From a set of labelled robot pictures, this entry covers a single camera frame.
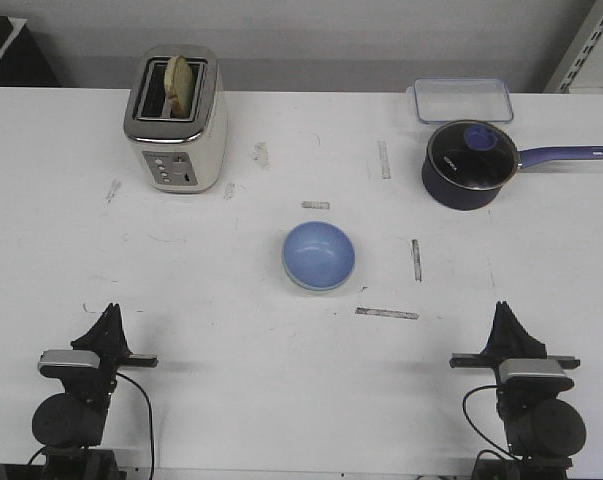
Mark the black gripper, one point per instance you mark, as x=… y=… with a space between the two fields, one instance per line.
x=519 y=394
x=106 y=334

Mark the green plastic bowl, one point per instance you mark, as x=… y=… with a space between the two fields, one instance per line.
x=319 y=278

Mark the blue plastic bowl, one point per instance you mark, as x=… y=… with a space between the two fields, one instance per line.
x=317 y=242

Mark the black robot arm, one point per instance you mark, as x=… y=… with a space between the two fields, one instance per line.
x=542 y=431
x=70 y=425

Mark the dark blue saucepan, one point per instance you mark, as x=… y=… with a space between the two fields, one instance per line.
x=458 y=198

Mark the glass saucepan lid blue knob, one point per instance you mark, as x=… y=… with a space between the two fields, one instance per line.
x=472 y=154

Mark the cream two-slot toaster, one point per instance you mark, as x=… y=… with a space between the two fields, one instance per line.
x=179 y=155

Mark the clear plastic food container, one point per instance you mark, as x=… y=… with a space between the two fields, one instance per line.
x=442 y=100

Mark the bread slice in toaster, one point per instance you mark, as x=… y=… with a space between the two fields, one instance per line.
x=179 y=86

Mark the black box in corner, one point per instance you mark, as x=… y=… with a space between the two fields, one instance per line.
x=22 y=63

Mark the white slotted shelf rack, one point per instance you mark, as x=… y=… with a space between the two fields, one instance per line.
x=580 y=70

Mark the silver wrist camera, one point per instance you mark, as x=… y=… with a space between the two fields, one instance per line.
x=55 y=358
x=530 y=368

